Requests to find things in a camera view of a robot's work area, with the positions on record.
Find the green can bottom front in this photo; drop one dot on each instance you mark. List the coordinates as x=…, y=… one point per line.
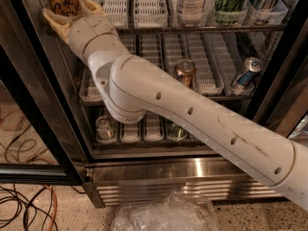
x=175, y=132

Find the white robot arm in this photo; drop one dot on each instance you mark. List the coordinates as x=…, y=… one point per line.
x=131, y=86

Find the silver can bottom shelf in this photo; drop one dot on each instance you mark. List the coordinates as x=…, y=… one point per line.
x=105, y=130

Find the right glass fridge door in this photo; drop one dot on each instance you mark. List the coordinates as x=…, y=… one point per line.
x=280, y=101

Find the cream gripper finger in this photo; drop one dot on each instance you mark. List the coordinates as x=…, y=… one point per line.
x=59, y=23
x=89, y=7

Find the clear plastic bag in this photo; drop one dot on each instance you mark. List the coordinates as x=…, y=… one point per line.
x=177, y=212

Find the blue silver can middle shelf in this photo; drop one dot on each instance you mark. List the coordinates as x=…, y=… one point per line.
x=252, y=67

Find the gold can middle shelf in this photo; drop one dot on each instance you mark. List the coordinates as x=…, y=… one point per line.
x=184, y=72

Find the glass fridge door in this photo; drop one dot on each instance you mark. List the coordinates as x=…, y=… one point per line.
x=280, y=101
x=34, y=71

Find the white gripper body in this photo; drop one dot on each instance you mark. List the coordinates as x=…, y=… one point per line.
x=86, y=31

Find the left glass fridge door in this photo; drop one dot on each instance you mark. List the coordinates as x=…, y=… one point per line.
x=34, y=71

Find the white labelled can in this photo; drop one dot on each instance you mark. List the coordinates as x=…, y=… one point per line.
x=190, y=13

